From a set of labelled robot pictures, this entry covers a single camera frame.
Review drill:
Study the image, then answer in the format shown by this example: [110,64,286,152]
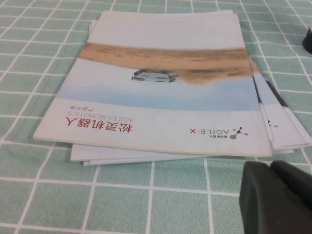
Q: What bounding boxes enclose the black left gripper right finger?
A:
[271,160,312,208]

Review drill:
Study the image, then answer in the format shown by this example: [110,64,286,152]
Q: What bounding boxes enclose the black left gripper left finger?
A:
[239,161,312,234]

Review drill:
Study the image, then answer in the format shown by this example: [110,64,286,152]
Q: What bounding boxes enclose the black mesh pen holder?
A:
[301,25,312,55]

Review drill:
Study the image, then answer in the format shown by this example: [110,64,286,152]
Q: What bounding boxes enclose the brochure with black band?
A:
[250,56,312,151]

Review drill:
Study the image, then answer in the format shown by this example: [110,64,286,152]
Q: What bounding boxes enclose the desert landscape brochure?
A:
[33,10,273,157]

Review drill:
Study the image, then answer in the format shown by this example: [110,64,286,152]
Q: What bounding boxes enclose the plain white brochure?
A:
[70,143,297,167]

